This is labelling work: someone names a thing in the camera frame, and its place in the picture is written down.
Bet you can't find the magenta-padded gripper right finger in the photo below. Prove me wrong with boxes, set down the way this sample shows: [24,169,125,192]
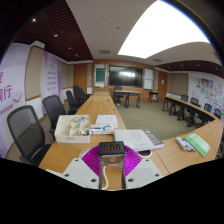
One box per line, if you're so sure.
[121,146,163,190]

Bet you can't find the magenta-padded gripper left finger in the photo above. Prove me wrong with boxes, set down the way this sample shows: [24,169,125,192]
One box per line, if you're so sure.
[62,147,102,190]

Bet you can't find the black block charger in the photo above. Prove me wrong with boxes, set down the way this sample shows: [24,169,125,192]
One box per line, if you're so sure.
[97,140,126,168]

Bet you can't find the dark round white-rimmed disc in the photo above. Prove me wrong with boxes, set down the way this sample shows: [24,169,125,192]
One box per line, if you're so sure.
[137,149,153,159]

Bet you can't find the open white cardboard box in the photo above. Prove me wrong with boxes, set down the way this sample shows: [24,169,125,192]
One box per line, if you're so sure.
[54,114,91,144]

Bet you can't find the small blue-white carton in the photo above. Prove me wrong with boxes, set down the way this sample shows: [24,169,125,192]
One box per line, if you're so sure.
[89,124,115,135]

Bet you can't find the white marker set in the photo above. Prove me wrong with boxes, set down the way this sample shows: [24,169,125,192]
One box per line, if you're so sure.
[175,135,196,153]

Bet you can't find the white paper sheet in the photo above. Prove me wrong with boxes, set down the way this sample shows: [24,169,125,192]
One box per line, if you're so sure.
[94,114,119,129]

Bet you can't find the green booklet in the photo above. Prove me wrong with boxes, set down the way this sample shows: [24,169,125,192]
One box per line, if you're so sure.
[184,132,212,158]

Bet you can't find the black mesh office chair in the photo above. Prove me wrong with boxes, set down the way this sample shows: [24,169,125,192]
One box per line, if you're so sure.
[6,105,52,167]
[41,94,68,141]

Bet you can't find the group of black chairs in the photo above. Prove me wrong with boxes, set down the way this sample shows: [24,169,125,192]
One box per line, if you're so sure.
[65,84,93,115]

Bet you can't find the long wooden side table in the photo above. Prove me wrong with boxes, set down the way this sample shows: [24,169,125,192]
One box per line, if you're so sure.
[162,95,216,128]

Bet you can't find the small black-legged desk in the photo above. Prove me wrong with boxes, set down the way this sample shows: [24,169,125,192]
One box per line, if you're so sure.
[148,89,160,103]

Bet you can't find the row of black chairs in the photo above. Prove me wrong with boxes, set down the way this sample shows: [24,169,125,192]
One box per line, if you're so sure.
[179,93,223,128]

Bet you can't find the brown wooden door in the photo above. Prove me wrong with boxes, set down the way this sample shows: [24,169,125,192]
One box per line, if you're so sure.
[73,63,88,94]
[157,70,169,103]

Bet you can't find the large bright ceiling light panel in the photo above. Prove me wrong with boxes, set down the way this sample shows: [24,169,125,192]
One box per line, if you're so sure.
[117,0,211,60]

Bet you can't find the white wall board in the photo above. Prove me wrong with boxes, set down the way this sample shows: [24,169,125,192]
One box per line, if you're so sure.
[143,68,155,90]

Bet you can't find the large black wall screen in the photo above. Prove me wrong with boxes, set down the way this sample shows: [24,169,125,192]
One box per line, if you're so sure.
[108,65,144,89]

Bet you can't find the green-faced wall board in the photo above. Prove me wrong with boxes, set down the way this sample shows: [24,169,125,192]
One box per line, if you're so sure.
[94,63,107,88]

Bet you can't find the narrow purple wall banner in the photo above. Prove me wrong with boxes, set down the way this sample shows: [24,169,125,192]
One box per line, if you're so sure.
[40,51,63,114]

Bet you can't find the colourful wall poster display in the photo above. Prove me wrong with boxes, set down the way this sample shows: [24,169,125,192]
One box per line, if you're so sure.
[188,71,224,118]

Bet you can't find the large purple wall banner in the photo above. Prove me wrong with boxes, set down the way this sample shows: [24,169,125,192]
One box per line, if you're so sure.
[0,43,31,158]

